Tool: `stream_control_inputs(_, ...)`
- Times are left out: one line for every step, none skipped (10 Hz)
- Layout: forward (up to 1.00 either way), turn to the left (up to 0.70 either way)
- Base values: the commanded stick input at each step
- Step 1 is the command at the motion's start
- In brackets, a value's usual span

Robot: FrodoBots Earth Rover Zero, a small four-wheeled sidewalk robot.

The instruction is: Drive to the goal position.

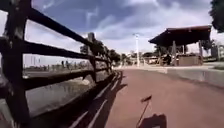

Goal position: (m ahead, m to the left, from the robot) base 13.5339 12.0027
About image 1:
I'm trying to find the row of trees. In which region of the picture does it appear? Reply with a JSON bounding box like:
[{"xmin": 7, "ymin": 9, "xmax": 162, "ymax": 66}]
[{"xmin": 79, "ymin": 39, "xmax": 158, "ymax": 66}]

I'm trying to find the water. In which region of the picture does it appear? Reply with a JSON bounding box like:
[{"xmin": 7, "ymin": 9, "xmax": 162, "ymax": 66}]
[{"xmin": 0, "ymin": 68, "xmax": 111, "ymax": 118}]

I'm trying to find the red paved path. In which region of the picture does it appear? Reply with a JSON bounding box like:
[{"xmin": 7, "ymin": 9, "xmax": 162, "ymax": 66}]
[{"xmin": 66, "ymin": 68, "xmax": 224, "ymax": 128}]

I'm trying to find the open shelter with dark roof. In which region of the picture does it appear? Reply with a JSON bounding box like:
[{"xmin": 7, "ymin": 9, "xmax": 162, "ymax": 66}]
[{"xmin": 148, "ymin": 25, "xmax": 213, "ymax": 67}]

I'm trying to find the grey concrete kerb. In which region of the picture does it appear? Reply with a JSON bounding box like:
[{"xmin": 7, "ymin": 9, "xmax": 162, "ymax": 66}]
[{"xmin": 146, "ymin": 66, "xmax": 224, "ymax": 88}]

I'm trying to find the dark tree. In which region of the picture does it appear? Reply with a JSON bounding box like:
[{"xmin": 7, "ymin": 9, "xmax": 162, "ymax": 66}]
[{"xmin": 209, "ymin": 0, "xmax": 224, "ymax": 34}]

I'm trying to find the white lamp post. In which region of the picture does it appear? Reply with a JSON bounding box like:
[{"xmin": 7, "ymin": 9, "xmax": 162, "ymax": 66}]
[{"xmin": 132, "ymin": 32, "xmax": 141, "ymax": 68}]

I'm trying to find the dark wooden rail fence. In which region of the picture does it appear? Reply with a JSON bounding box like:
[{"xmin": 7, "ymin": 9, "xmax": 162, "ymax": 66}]
[{"xmin": 0, "ymin": 0, "xmax": 116, "ymax": 128}]

